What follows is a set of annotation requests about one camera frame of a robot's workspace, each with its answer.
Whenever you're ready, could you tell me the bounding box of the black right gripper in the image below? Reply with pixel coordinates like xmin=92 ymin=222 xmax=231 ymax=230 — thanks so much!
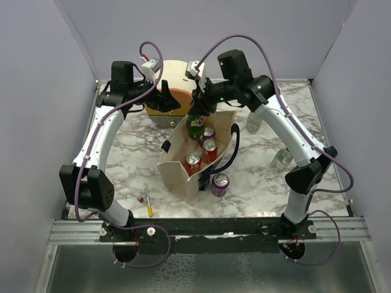
xmin=187 ymin=76 xmax=237 ymax=117

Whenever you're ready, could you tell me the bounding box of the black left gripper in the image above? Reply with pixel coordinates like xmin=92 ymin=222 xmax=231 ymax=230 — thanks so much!
xmin=128 ymin=74 xmax=181 ymax=112

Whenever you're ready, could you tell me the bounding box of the green glass bottle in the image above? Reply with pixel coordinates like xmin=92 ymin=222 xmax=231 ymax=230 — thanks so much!
xmin=186 ymin=115 xmax=205 ymax=140

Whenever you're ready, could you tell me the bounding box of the purple soda can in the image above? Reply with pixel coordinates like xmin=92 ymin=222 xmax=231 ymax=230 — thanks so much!
xmin=200 ymin=126 xmax=215 ymax=146
xmin=211 ymin=173 xmax=230 ymax=197

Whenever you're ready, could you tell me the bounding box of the red cola can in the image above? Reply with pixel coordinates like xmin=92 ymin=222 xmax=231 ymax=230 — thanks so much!
xmin=202 ymin=139 xmax=217 ymax=164
xmin=185 ymin=153 xmax=202 ymax=176

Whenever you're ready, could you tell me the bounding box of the cream canvas tote bag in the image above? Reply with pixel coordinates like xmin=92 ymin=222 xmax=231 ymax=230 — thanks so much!
xmin=158 ymin=110 xmax=239 ymax=206

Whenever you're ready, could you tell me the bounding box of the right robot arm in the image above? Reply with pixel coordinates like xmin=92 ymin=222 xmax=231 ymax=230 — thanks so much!
xmin=185 ymin=49 xmax=337 ymax=239

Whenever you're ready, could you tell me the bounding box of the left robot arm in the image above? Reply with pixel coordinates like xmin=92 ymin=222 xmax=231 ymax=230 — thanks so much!
xmin=59 ymin=59 xmax=180 ymax=241

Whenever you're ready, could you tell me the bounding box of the round drawer storage box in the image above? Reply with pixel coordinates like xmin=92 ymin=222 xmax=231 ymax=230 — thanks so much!
xmin=145 ymin=60 xmax=196 ymax=128

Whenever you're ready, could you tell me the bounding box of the clear plastic bottle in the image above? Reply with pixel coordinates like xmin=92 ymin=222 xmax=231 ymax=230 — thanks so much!
xmin=271 ymin=148 xmax=293 ymax=170

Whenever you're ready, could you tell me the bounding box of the yellow capped pen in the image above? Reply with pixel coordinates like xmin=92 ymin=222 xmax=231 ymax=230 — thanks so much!
xmin=144 ymin=183 xmax=154 ymax=217

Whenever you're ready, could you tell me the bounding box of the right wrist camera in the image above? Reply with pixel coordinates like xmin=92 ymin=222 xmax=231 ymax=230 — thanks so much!
xmin=185 ymin=60 xmax=206 ymax=92

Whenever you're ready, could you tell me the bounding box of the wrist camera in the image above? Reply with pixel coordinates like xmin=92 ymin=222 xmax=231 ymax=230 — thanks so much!
xmin=185 ymin=60 xmax=206 ymax=92
xmin=141 ymin=58 xmax=162 ymax=84

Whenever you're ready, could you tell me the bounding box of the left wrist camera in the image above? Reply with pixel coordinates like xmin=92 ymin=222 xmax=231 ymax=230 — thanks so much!
xmin=141 ymin=58 xmax=162 ymax=84

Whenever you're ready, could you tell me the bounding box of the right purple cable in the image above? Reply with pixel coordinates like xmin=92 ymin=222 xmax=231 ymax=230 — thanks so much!
xmin=195 ymin=34 xmax=355 ymax=266

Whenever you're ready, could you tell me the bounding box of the purple cable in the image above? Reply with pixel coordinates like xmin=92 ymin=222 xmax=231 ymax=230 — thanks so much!
xmin=75 ymin=41 xmax=172 ymax=269
xmin=195 ymin=34 xmax=355 ymax=266

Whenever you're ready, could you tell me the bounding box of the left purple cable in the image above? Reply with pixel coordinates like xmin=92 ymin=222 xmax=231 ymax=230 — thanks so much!
xmin=75 ymin=41 xmax=172 ymax=269

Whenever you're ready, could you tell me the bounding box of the black mounting rail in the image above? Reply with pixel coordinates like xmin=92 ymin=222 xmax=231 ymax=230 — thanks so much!
xmin=100 ymin=217 xmax=316 ymax=255

